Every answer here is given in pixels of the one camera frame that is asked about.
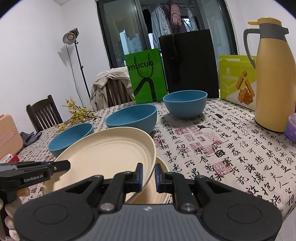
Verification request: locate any gloved left hand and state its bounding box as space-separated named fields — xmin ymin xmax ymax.
xmin=1 ymin=197 xmax=22 ymax=240

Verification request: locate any dark framed window door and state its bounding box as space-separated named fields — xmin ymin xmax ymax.
xmin=96 ymin=1 xmax=238 ymax=68

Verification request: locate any far blue bowl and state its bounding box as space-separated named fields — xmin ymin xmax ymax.
xmin=163 ymin=90 xmax=208 ymax=118

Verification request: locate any yellow thermos jug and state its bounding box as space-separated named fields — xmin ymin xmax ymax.
xmin=243 ymin=17 xmax=295 ymax=133

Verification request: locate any purple tissue pack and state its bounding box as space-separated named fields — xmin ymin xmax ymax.
xmin=285 ymin=113 xmax=296 ymax=142

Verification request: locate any yellow flower branch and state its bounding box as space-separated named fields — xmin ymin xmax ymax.
xmin=55 ymin=98 xmax=101 ymax=132

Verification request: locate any small cream plate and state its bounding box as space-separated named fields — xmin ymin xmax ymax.
xmin=128 ymin=156 xmax=172 ymax=205

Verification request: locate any near blue bowl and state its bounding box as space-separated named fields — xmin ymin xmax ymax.
xmin=48 ymin=123 xmax=94 ymax=158

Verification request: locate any pink suitcase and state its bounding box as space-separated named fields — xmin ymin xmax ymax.
xmin=0 ymin=114 xmax=23 ymax=159

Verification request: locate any green snack box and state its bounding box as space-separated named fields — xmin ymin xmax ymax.
xmin=219 ymin=55 xmax=257 ymax=110

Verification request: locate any dark wooden chair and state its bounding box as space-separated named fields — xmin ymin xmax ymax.
xmin=26 ymin=95 xmax=63 ymax=132

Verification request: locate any green mucun paper bag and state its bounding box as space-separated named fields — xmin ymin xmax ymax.
xmin=125 ymin=49 xmax=167 ymax=104

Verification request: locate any calligraphy print tablecloth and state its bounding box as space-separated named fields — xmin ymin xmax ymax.
xmin=31 ymin=99 xmax=295 ymax=217

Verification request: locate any chair with beige jacket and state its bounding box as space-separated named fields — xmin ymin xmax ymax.
xmin=105 ymin=78 xmax=134 ymax=107

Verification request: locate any blue bowl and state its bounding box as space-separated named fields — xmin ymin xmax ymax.
xmin=105 ymin=104 xmax=158 ymax=134
xmin=48 ymin=123 xmax=94 ymax=158
xmin=163 ymin=90 xmax=208 ymax=118

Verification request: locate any studio lamp on stand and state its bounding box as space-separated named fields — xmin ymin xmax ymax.
xmin=62 ymin=27 xmax=91 ymax=100

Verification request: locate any black paper bag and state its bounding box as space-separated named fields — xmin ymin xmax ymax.
xmin=159 ymin=29 xmax=219 ymax=98

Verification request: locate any beige jacket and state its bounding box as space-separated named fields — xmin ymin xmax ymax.
xmin=90 ymin=67 xmax=134 ymax=111

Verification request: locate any large cream plate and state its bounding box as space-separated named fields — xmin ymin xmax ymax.
xmin=43 ymin=127 xmax=157 ymax=194

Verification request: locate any middle blue bowl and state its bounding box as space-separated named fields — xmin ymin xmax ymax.
xmin=105 ymin=104 xmax=158 ymax=134

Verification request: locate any grey purple cloth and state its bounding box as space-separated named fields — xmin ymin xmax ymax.
xmin=20 ymin=132 xmax=42 ymax=147

